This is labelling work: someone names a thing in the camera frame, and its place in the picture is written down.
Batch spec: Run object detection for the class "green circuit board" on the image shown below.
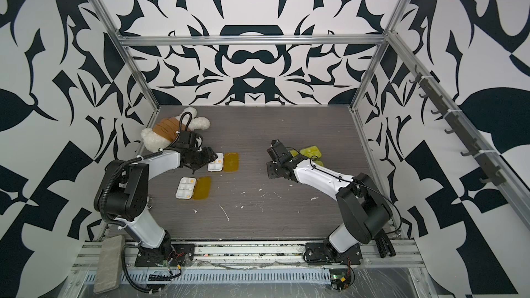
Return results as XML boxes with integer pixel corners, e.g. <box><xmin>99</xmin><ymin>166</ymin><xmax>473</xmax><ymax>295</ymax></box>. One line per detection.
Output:
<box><xmin>330</xmin><ymin>269</ymin><xmax>356</xmax><ymax>292</ymax></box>

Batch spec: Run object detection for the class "wall hook rack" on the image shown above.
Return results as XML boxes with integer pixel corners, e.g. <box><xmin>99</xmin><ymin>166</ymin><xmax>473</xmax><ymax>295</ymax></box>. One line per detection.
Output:
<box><xmin>411</xmin><ymin>73</ymin><xmax>507</xmax><ymax>186</ymax></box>

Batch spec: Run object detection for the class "white plush bunny toy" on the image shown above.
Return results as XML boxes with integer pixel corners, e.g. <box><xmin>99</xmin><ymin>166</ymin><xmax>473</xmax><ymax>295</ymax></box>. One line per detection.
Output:
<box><xmin>141</xmin><ymin>107</ymin><xmax>211</xmax><ymax>153</ymax></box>

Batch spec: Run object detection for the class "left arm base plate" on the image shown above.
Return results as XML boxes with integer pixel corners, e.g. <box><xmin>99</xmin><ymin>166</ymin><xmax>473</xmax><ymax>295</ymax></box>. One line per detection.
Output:
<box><xmin>135</xmin><ymin>244</ymin><xmax>195</xmax><ymax>267</ymax></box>

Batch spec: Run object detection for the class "grey sponge block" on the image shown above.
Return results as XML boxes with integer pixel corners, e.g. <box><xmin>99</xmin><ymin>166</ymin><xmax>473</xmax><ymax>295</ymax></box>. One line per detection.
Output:
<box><xmin>93</xmin><ymin>235</ymin><xmax>125</xmax><ymax>295</ymax></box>

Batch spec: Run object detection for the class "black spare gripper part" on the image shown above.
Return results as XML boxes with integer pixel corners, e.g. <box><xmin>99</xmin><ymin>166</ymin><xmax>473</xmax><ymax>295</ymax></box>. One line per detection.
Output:
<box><xmin>374</xmin><ymin>230</ymin><xmax>396</xmax><ymax>258</ymax></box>

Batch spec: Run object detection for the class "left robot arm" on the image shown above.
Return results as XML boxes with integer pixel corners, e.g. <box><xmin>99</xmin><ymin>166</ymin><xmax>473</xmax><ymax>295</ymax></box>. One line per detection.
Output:
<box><xmin>94</xmin><ymin>131</ymin><xmax>218</xmax><ymax>250</ymax></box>

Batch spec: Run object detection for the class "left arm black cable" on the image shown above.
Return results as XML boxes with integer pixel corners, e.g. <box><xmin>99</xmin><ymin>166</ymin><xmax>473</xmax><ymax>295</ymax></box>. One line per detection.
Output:
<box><xmin>119</xmin><ymin>246</ymin><xmax>183</xmax><ymax>295</ymax></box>

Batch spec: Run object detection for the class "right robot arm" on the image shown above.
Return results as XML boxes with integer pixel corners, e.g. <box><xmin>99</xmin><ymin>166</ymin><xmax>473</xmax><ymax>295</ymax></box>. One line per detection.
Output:
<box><xmin>266</xmin><ymin>139</ymin><xmax>396</xmax><ymax>261</ymax></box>

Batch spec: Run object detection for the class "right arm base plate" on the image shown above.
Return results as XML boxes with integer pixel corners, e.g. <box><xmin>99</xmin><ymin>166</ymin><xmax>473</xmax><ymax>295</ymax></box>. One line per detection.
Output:
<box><xmin>302</xmin><ymin>242</ymin><xmax>363</xmax><ymax>266</ymax></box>

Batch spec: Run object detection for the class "yellow pillbox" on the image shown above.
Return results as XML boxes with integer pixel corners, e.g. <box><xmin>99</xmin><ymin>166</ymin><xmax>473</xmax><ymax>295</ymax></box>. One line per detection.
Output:
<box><xmin>207</xmin><ymin>153</ymin><xmax>240</xmax><ymax>172</ymax></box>
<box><xmin>175</xmin><ymin>177</ymin><xmax>212</xmax><ymax>200</ymax></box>

